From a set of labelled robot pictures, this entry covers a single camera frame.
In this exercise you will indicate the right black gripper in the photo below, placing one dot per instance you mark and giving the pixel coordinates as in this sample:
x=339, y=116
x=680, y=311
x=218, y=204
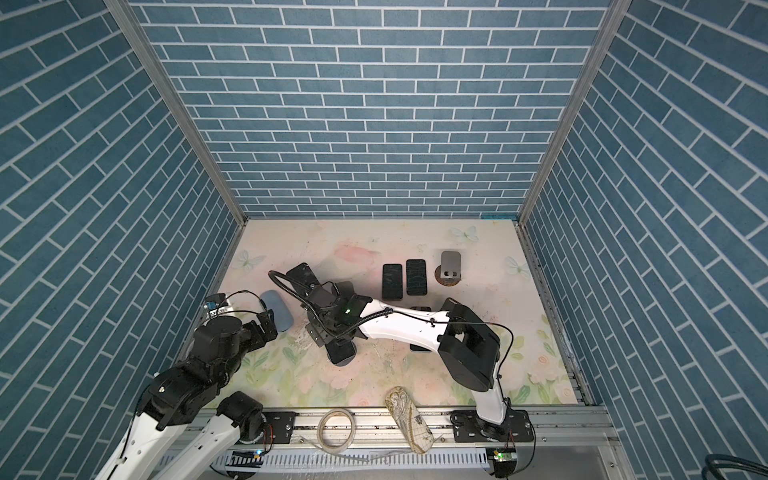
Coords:
x=316, y=331

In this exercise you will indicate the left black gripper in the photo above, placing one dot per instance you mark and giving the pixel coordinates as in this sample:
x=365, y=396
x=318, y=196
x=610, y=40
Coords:
x=258, y=337

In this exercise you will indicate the black phone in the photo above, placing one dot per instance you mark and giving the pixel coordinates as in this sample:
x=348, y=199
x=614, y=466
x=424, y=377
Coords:
x=416, y=277
x=392, y=282

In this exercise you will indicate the teal-edged phone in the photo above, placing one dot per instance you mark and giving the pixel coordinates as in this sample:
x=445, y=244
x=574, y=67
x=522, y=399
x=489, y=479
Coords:
x=419, y=347

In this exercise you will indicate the wood-base grey phone stand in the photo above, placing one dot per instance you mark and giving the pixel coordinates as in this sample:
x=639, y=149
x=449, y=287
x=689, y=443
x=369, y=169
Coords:
x=448, y=273

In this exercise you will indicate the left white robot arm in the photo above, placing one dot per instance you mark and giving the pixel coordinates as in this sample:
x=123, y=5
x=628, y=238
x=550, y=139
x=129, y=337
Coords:
x=175, y=397

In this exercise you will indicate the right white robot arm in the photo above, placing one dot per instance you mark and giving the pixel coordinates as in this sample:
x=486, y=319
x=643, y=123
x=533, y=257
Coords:
x=467, y=346

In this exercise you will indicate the blue glasses case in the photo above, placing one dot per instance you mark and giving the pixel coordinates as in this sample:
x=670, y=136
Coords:
x=283, y=317

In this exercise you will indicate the patterned cloth pouch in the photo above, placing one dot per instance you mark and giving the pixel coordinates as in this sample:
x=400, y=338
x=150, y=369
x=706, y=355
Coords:
x=409, y=420

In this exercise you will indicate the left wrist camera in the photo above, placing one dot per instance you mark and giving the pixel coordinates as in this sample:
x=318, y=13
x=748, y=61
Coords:
x=214, y=304

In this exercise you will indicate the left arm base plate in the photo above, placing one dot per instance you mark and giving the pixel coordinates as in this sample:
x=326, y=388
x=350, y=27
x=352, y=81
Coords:
x=279, y=426

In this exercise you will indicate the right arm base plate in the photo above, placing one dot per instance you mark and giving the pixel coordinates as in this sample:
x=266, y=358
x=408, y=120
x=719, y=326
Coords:
x=468, y=427

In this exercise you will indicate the aluminium front rail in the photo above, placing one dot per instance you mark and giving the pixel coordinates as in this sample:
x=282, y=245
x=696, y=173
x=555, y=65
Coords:
x=570, y=442

